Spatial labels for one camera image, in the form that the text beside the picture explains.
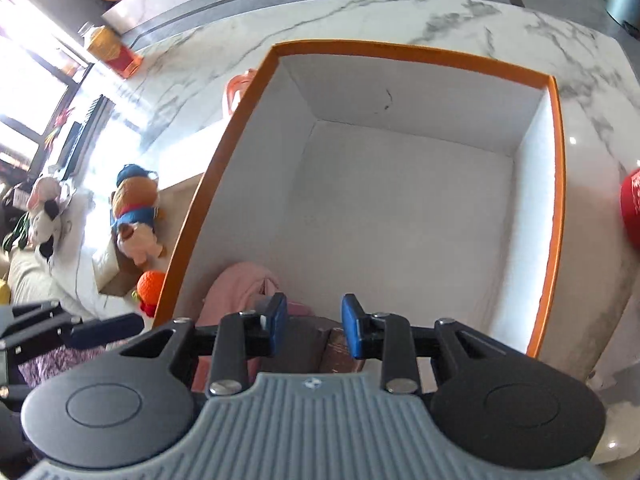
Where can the orange crochet fruit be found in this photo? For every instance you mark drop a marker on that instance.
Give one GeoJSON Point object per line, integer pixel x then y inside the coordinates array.
{"type": "Point", "coordinates": [152, 287]}

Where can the pink fabric pouch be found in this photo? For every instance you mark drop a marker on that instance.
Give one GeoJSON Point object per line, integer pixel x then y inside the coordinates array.
{"type": "Point", "coordinates": [240, 285]}

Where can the person's purple fuzzy pants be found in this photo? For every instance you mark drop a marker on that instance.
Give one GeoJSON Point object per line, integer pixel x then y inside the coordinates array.
{"type": "Point", "coordinates": [60, 365]}

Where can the pink white bunny plush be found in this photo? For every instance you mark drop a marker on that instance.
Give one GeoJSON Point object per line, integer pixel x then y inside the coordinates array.
{"type": "Point", "coordinates": [47, 192]}

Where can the amber tea bottle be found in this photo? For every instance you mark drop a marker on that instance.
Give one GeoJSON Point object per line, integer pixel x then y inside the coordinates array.
{"type": "Point", "coordinates": [112, 50]}

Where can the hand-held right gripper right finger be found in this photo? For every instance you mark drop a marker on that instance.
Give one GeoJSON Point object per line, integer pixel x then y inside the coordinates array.
{"type": "Point", "coordinates": [354, 327]}

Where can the black remote control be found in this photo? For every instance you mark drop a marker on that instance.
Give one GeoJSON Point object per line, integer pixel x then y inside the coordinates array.
{"type": "Point", "coordinates": [92, 120]}

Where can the orange cardboard box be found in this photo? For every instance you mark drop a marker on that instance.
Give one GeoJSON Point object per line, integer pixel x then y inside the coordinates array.
{"type": "Point", "coordinates": [400, 200]}

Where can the brown bear plush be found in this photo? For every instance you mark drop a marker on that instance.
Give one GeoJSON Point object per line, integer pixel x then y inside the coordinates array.
{"type": "Point", "coordinates": [135, 210]}

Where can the red green feather toy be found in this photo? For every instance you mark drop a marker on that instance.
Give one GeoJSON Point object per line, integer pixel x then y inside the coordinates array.
{"type": "Point", "coordinates": [56, 127]}

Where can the black white cow plush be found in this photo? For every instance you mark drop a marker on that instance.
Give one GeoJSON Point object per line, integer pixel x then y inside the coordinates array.
{"type": "Point", "coordinates": [45, 230]}

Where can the sliding glass door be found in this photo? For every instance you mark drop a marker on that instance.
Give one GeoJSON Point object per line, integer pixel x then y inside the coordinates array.
{"type": "Point", "coordinates": [30, 85]}

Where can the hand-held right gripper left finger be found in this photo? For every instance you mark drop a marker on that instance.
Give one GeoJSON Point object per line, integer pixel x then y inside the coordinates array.
{"type": "Point", "coordinates": [276, 325]}

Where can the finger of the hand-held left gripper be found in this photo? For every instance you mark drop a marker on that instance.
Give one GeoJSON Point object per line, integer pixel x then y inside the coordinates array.
{"type": "Point", "coordinates": [105, 330]}
{"type": "Point", "coordinates": [30, 310]}

